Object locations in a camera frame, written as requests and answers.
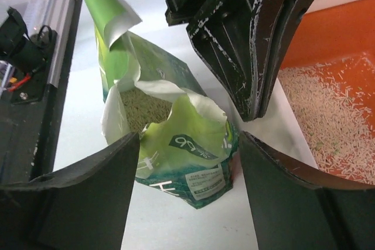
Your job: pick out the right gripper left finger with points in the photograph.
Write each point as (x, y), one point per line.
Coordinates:
(81, 206)

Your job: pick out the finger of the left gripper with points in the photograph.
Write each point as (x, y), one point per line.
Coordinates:
(238, 41)
(272, 30)

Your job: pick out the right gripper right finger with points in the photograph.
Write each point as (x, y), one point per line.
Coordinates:
(295, 206)

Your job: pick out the orange and cream litter box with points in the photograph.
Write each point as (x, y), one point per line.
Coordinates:
(330, 30)

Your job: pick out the green litter bag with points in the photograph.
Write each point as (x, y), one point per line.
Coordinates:
(186, 140)

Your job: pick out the beige cat litter granules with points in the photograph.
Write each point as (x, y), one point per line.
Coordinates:
(333, 103)

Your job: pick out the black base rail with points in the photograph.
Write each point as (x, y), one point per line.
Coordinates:
(34, 88)

